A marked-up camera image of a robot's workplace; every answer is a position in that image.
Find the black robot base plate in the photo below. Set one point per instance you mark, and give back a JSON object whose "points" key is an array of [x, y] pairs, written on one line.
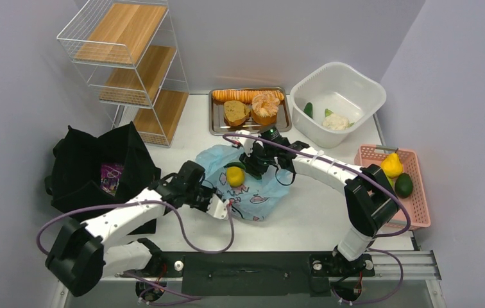
{"points": [[257, 273]]}

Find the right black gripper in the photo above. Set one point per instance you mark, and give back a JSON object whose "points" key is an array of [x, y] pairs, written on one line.
{"points": [[252, 165]]}

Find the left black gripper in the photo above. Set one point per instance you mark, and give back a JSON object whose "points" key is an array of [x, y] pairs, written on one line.
{"points": [[210, 192]]}

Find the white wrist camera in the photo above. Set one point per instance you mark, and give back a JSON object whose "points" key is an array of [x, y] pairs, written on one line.
{"points": [[218, 208], [243, 139]]}

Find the yellow pear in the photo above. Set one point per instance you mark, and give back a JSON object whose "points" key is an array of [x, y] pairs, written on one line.
{"points": [[392, 166]]}

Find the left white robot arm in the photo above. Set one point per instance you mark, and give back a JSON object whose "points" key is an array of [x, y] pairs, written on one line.
{"points": [[85, 252]]}

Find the white cauliflower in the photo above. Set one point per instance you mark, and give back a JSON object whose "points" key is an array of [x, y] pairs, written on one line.
{"points": [[336, 122]]}

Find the row of orange crackers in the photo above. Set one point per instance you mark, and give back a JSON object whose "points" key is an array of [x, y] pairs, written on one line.
{"points": [[244, 96]]}

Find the steel tray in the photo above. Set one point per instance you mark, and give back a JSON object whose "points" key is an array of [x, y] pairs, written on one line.
{"points": [[218, 126]]}

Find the blue printed plastic bag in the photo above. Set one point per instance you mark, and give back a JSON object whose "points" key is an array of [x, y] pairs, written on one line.
{"points": [[255, 199]]}

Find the black fabric tote bag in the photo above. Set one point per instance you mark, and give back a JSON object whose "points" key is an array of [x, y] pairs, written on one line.
{"points": [[74, 181]]}

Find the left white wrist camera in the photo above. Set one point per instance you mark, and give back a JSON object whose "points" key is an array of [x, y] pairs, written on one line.
{"points": [[218, 208]]}

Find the yellow lemon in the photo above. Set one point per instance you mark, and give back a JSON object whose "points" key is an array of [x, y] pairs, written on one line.
{"points": [[235, 176]]}

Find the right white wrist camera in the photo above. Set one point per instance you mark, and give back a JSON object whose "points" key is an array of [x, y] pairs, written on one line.
{"points": [[243, 139]]}

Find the green chili pepper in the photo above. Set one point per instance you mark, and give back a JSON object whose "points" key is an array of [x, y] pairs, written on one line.
{"points": [[240, 165]]}

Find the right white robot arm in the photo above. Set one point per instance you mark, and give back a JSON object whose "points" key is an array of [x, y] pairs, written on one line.
{"points": [[370, 199]]}

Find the pink plastic basket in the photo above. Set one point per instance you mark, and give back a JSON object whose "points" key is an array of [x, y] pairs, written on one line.
{"points": [[416, 202]]}

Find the green cucumber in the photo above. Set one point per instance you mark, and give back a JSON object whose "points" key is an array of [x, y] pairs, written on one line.
{"points": [[308, 110]]}

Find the purple snack packet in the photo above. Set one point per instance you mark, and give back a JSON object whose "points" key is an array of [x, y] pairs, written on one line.
{"points": [[110, 177]]}

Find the sesame bagel bread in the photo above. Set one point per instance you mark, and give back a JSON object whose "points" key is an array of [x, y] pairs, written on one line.
{"points": [[264, 108]]}

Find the brown bread slice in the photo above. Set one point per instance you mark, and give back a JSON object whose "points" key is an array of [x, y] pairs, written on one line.
{"points": [[236, 112]]}

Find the white wire wooden shelf rack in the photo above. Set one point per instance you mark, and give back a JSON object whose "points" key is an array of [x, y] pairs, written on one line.
{"points": [[127, 53]]}

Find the dark green avocado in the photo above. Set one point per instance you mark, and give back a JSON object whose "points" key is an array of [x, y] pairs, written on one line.
{"points": [[403, 186]]}

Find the white plastic basin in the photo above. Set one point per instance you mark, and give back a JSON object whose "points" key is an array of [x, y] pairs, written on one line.
{"points": [[342, 90]]}

